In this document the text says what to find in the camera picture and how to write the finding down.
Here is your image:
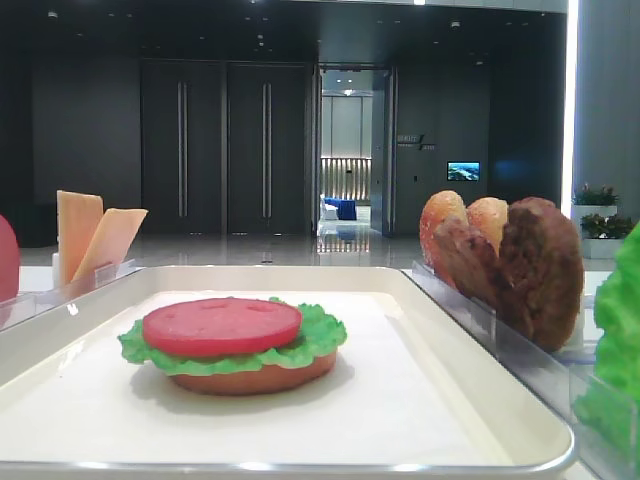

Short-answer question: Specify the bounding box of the brown meat patty front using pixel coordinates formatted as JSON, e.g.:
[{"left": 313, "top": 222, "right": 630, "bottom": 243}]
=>
[{"left": 434, "top": 215, "right": 510, "bottom": 310}]

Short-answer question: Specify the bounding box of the brown meat patty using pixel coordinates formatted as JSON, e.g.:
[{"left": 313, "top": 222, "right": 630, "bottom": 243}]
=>
[
  {"left": 434, "top": 215, "right": 510, "bottom": 310},
  {"left": 497, "top": 197, "right": 584, "bottom": 352}
]

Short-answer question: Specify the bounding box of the green lettuce leaf on bun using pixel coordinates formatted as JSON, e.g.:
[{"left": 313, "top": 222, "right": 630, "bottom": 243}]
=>
[{"left": 118, "top": 303, "right": 347, "bottom": 376}]

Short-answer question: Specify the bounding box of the red tomato slice on bun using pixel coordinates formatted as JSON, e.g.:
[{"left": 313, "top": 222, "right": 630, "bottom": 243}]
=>
[{"left": 142, "top": 297, "right": 303, "bottom": 358}]

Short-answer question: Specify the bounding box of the orange cheese slice leaning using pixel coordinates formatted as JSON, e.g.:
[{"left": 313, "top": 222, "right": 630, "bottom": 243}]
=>
[{"left": 72, "top": 208, "right": 148, "bottom": 281}]

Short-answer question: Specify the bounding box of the brown meat patty rear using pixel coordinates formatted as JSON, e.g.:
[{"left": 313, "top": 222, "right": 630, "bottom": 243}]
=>
[{"left": 497, "top": 197, "right": 584, "bottom": 352}]

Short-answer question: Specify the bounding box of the orange cheese slice upright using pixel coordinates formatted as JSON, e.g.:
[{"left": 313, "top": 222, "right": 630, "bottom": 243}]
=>
[{"left": 56, "top": 190, "right": 104, "bottom": 285}]

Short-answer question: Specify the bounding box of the red tomato slice in holder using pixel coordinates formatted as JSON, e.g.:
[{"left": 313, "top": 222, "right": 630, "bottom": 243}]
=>
[{"left": 0, "top": 216, "right": 20, "bottom": 302}]

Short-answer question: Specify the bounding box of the green lettuce in holder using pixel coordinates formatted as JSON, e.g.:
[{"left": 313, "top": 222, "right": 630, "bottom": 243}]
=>
[{"left": 575, "top": 228, "right": 639, "bottom": 456}]

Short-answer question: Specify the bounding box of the blue sofa in hallway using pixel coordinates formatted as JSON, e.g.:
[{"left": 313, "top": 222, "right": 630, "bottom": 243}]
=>
[{"left": 324, "top": 197, "right": 357, "bottom": 221}]

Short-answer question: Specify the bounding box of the sesame bun top far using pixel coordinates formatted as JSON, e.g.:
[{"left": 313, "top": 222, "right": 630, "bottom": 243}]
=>
[{"left": 419, "top": 190, "right": 468, "bottom": 267}]

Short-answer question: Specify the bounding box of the sesame bun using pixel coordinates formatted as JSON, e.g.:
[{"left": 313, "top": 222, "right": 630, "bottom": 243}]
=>
[
  {"left": 419, "top": 190, "right": 468, "bottom": 267},
  {"left": 466, "top": 197, "right": 508, "bottom": 254}
]

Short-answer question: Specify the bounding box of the dark right double door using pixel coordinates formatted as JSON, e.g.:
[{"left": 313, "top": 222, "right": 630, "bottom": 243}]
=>
[{"left": 228, "top": 64, "right": 306, "bottom": 234}]

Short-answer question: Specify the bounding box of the dark double door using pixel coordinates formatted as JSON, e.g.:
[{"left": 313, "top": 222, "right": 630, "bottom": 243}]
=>
[
  {"left": 141, "top": 60, "right": 222, "bottom": 234},
  {"left": 228, "top": 64, "right": 306, "bottom": 234}
]

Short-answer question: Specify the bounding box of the bottom bun slice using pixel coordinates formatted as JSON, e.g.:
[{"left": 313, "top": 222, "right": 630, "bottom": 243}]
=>
[{"left": 170, "top": 347, "right": 339, "bottom": 396}]

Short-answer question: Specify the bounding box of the sesame bun top near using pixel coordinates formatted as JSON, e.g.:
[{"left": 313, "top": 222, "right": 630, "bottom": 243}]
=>
[{"left": 466, "top": 197, "right": 508, "bottom": 254}]

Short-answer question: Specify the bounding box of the white serving tray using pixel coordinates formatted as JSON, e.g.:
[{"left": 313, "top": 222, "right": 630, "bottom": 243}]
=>
[{"left": 1, "top": 266, "right": 577, "bottom": 479}]

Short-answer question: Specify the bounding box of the dark left double door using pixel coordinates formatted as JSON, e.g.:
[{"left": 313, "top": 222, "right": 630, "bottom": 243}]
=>
[{"left": 141, "top": 60, "right": 222, "bottom": 234}]

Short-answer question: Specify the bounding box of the upper white flower planter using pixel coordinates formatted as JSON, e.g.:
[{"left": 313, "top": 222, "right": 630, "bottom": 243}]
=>
[{"left": 571, "top": 183, "right": 618, "bottom": 226}]

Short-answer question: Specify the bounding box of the white flower planter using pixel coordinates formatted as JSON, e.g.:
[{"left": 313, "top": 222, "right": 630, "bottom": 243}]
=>
[
  {"left": 571, "top": 183, "right": 618, "bottom": 226},
  {"left": 581, "top": 214, "right": 635, "bottom": 260}
]

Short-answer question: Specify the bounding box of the lower white flower planter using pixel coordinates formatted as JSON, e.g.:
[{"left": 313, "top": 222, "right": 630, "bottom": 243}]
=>
[{"left": 581, "top": 214, "right": 635, "bottom": 260}]

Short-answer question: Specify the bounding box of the small wall screen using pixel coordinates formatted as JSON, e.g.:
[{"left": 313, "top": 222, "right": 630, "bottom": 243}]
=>
[{"left": 447, "top": 162, "right": 480, "bottom": 182}]

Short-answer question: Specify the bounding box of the clear left dispenser rail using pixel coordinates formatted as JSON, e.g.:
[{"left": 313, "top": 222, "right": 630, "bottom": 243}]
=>
[{"left": 1, "top": 260, "right": 138, "bottom": 331}]

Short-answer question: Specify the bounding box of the clear dispenser rail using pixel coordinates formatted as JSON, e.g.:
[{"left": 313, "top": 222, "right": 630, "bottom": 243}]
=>
[
  {"left": 1, "top": 260, "right": 138, "bottom": 331},
  {"left": 411, "top": 261, "right": 639, "bottom": 479}
]

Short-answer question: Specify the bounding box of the clear right dispenser rail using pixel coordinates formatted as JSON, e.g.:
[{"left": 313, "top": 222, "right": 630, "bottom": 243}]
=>
[{"left": 411, "top": 261, "right": 639, "bottom": 479}]

